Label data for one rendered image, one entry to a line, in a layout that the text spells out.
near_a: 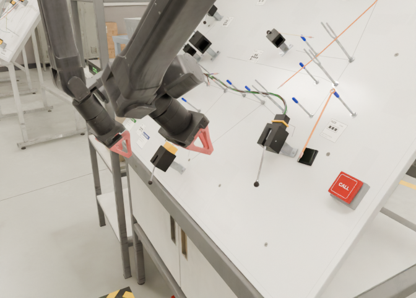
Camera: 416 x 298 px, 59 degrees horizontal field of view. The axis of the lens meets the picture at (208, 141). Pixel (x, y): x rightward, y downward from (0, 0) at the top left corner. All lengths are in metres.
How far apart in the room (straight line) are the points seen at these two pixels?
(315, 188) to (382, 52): 0.35
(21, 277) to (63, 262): 0.22
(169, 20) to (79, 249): 2.12
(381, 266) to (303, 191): 0.34
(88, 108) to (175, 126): 0.32
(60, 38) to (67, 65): 0.06
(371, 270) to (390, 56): 0.53
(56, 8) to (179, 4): 0.50
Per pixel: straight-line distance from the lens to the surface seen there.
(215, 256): 0.95
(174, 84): 0.61
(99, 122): 0.95
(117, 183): 1.85
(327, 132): 0.89
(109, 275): 2.22
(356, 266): 1.07
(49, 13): 0.88
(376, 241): 1.18
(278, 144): 0.85
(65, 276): 2.29
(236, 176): 0.99
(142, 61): 0.49
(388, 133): 0.83
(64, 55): 0.89
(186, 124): 0.67
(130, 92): 0.54
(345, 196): 0.76
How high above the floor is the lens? 1.46
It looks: 22 degrees down
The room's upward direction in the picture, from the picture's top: straight up
